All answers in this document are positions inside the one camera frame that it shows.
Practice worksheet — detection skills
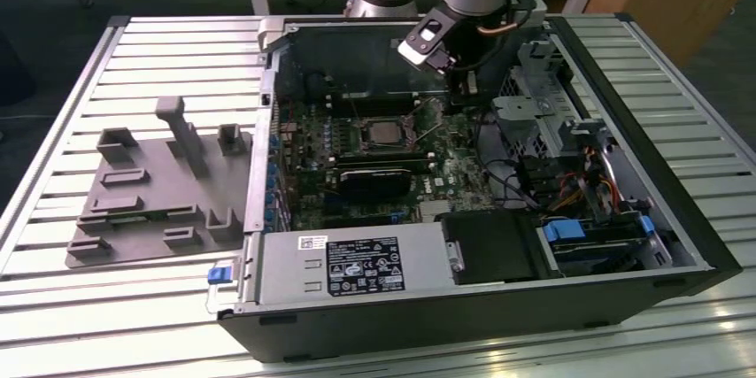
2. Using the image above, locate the black graphics card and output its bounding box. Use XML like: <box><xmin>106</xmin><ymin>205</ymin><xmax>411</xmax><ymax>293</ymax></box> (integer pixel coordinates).
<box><xmin>329</xmin><ymin>167</ymin><xmax>414</xmax><ymax>200</ymax></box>

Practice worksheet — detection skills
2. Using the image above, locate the grey plastic parts rack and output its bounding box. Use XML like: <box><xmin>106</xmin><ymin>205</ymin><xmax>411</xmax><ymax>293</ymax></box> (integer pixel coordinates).
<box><xmin>63</xmin><ymin>95</ymin><xmax>257</xmax><ymax>269</ymax></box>

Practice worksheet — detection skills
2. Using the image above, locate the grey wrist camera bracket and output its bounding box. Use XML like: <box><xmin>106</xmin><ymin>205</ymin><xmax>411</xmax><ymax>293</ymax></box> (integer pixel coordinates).
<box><xmin>509</xmin><ymin>0</ymin><xmax>549</xmax><ymax>28</ymax></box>

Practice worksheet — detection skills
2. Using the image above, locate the hard disk blue carrier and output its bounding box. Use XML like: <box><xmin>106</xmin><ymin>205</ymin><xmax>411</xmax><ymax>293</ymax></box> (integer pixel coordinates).
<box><xmin>537</xmin><ymin>216</ymin><xmax>675</xmax><ymax>280</ymax></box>

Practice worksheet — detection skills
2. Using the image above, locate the green motherboard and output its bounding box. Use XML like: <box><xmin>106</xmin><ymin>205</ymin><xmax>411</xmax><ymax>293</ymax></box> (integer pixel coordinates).
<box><xmin>275</xmin><ymin>97</ymin><xmax>503</xmax><ymax>231</ymax></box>

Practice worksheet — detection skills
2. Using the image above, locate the grey metal drive cage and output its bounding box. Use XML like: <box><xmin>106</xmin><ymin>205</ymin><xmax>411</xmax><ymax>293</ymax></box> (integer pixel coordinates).
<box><xmin>489</xmin><ymin>39</ymin><xmax>611</xmax><ymax>158</ymax></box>

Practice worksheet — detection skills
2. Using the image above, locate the black open PC case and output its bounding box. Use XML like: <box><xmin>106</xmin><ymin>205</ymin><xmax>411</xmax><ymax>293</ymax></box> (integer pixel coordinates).
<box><xmin>206</xmin><ymin>13</ymin><xmax>743</xmax><ymax>364</ymax></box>

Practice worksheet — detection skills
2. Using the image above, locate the green RAM stick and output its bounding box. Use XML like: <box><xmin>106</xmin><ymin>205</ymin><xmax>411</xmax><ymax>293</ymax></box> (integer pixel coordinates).
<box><xmin>106</xmin><ymin>212</ymin><xmax>173</xmax><ymax>224</ymax></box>

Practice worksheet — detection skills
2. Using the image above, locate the silver square CPU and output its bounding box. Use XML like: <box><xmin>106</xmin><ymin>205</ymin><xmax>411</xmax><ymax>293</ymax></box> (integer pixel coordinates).
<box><xmin>365</xmin><ymin>123</ymin><xmax>405</xmax><ymax>144</ymax></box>

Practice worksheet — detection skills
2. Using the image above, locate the black plastic drive bay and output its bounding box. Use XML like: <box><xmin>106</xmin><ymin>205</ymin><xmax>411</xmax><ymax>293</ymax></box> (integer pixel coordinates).
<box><xmin>435</xmin><ymin>212</ymin><xmax>553</xmax><ymax>286</ymax></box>

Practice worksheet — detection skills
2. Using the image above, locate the coloured power wire bundle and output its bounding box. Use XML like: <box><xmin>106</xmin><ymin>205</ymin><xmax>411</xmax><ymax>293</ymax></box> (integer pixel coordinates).
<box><xmin>549</xmin><ymin>168</ymin><xmax>629</xmax><ymax>216</ymax></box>

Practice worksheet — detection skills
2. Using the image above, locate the CPU socket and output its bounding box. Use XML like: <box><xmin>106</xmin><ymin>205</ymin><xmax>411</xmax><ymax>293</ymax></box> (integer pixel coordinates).
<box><xmin>353</xmin><ymin>115</ymin><xmax>423</xmax><ymax>152</ymax></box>

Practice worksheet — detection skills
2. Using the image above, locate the small silver chipset heatsink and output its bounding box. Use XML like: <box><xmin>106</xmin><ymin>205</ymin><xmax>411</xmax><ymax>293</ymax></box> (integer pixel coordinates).
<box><xmin>421</xmin><ymin>200</ymin><xmax>451</xmax><ymax>220</ymax></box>

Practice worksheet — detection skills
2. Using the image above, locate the black RAM stick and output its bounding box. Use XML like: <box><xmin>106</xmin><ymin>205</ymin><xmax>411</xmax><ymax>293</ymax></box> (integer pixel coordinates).
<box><xmin>335</xmin><ymin>150</ymin><xmax>430</xmax><ymax>162</ymax></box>

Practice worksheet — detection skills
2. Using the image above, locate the black internal cable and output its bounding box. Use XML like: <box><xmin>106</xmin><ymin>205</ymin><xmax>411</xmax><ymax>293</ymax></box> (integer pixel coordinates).
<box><xmin>479</xmin><ymin>157</ymin><xmax>545</xmax><ymax>213</ymax></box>

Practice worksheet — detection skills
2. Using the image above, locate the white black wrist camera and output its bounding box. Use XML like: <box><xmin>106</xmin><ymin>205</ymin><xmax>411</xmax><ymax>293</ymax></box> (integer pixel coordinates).
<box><xmin>397</xmin><ymin>8</ymin><xmax>462</xmax><ymax>73</ymax></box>

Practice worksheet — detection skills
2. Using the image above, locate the grey power supply unit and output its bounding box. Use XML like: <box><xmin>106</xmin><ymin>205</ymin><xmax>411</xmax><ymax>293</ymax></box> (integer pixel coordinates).
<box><xmin>259</xmin><ymin>223</ymin><xmax>458</xmax><ymax>305</ymax></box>

